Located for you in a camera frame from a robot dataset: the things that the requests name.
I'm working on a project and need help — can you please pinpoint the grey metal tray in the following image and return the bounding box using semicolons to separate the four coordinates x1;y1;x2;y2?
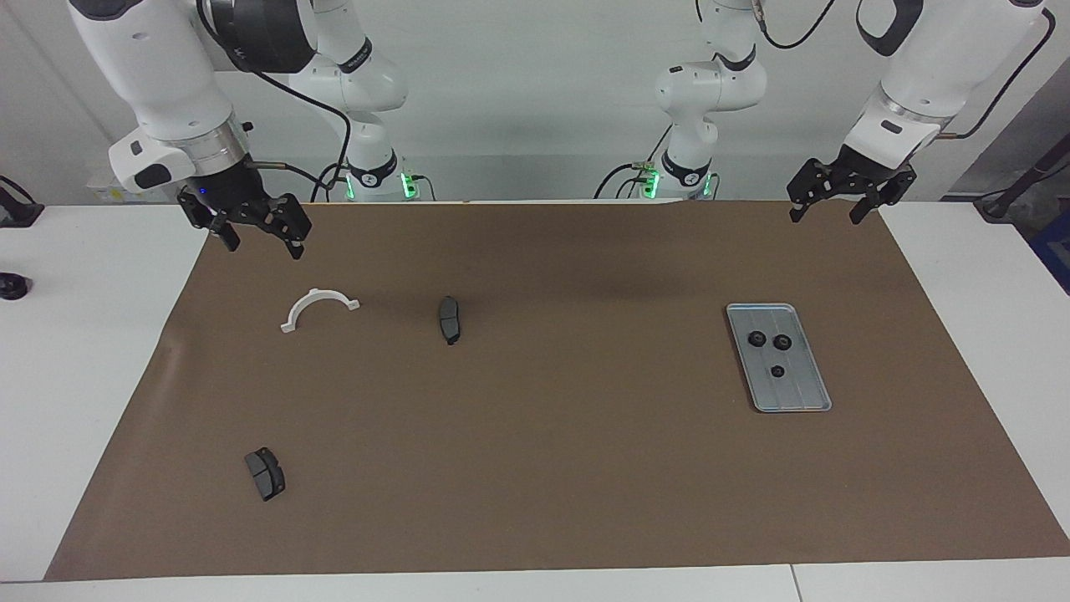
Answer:
726;303;833;414

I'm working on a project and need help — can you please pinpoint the blue crate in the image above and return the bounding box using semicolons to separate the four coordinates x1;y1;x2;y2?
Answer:
1030;209;1070;293

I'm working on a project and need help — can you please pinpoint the short dark grey brake pad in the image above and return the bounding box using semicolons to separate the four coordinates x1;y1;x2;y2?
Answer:
244;447;286;503

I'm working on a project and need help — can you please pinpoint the brown paper table mat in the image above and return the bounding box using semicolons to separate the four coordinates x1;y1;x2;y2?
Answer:
43;201;1070;582

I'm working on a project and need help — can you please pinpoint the white semicircular plastic bracket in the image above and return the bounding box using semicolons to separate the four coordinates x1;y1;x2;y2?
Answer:
280;288;361;334

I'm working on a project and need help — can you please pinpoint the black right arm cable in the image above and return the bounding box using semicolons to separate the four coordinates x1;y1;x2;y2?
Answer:
196;0;352;203

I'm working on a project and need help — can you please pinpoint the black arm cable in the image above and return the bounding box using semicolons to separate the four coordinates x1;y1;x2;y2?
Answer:
196;0;352;203
752;0;1056;140

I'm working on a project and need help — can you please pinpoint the white wall socket box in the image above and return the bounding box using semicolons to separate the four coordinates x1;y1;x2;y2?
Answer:
86;171;126;204

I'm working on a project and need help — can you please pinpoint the black stand with cable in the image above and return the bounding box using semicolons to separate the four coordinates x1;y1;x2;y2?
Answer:
974;138;1070;222

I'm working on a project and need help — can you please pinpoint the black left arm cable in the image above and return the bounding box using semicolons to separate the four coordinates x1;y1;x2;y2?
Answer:
752;0;1056;140

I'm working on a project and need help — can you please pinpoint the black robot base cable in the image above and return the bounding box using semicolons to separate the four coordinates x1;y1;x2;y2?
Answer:
594;125;671;200

